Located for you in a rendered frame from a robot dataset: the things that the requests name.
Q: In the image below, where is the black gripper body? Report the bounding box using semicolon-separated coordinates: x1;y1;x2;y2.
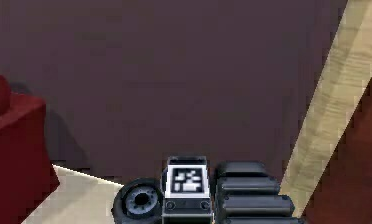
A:
111;177;165;224

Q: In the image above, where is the red sofa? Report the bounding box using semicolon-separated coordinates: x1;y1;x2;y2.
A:
0;75;61;224

